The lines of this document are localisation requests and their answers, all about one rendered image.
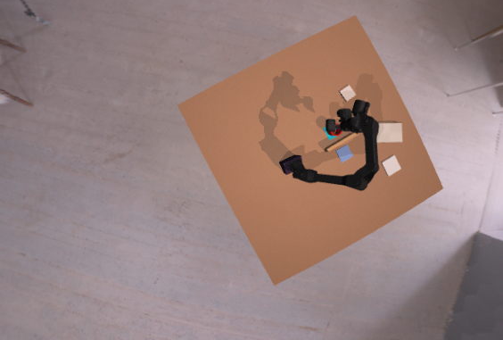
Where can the red cup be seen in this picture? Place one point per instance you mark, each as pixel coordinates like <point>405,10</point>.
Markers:
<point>337,133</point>

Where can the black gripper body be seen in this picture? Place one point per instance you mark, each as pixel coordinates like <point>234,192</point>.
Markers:
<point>330,126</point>

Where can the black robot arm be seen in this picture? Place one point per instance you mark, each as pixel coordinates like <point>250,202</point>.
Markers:
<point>361,177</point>

